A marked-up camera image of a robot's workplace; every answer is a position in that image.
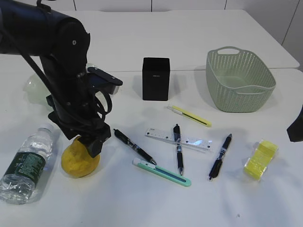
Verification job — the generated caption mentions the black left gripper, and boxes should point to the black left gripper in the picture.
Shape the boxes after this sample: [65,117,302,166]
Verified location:
[46,87,111,158]

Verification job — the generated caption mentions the yellow pear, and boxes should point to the yellow pear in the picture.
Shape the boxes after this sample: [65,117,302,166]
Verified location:
[61,136,100,178]

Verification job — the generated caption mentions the teal utility knife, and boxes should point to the teal utility knife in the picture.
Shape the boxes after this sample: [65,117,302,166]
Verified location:
[132,158,191,187]

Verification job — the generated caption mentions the clear plastic water bottle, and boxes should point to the clear plastic water bottle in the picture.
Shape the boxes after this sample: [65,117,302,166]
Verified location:
[0,123,55,205]

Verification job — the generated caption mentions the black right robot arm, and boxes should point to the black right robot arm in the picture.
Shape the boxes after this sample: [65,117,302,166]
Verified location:
[287,108,303,142]

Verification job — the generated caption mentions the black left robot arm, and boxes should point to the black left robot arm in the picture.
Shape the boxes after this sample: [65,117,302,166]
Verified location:
[0,0,122,157]

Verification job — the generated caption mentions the black pen left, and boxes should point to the black pen left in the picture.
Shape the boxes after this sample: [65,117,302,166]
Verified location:
[114,129,157,165]

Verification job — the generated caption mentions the green wavy glass plate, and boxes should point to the green wavy glass plate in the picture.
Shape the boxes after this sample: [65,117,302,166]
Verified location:
[23,62,98,112]

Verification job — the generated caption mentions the black pen middle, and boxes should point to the black pen middle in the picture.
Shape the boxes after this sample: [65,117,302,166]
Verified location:
[173,124,184,175]

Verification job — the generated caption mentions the yellow utility knife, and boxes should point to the yellow utility knife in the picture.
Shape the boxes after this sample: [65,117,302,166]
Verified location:
[167,105,212,127]

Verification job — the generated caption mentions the black square pen holder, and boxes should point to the black square pen holder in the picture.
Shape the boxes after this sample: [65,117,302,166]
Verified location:
[142,57,170,101]

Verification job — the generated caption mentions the clear plastic ruler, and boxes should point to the clear plastic ruler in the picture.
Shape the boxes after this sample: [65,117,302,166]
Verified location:
[145,128,212,152]

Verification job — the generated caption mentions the blue black pen right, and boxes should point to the blue black pen right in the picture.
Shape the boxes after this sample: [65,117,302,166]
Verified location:
[208,133,232,181]

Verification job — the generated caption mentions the green woven plastic basket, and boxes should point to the green woven plastic basket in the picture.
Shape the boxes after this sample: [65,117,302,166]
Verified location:
[206,46,276,113]

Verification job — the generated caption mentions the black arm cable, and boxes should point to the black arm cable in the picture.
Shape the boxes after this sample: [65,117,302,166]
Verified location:
[91,91,113,123]

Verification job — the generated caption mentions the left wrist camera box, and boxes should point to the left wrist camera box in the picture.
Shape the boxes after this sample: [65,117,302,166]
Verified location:
[87,67,123,95]

